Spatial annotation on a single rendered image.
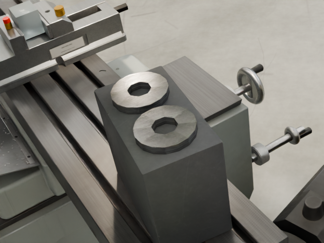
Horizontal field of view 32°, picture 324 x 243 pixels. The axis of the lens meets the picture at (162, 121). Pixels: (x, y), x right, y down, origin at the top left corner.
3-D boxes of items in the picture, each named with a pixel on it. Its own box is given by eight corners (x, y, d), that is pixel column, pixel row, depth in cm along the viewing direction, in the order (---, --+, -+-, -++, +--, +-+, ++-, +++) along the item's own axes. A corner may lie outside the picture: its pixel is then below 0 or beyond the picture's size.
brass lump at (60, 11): (63, 10, 128) (61, 4, 127) (66, 14, 126) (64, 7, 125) (54, 14, 127) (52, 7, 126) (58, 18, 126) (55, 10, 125)
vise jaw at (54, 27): (56, 11, 137) (51, -4, 135) (74, 31, 128) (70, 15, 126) (33, 20, 135) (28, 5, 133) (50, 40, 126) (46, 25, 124)
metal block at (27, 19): (36, 22, 133) (29, -1, 129) (45, 32, 128) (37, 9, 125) (16, 30, 131) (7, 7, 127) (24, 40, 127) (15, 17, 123)
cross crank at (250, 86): (250, 86, 172) (248, 54, 165) (276, 104, 164) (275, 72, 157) (208, 108, 167) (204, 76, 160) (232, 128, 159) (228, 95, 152)
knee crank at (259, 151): (303, 127, 168) (303, 112, 164) (317, 138, 164) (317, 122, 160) (244, 160, 161) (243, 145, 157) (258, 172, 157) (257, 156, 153)
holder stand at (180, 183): (177, 146, 103) (160, 57, 91) (234, 229, 87) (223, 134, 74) (116, 171, 101) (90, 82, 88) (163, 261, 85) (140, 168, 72)
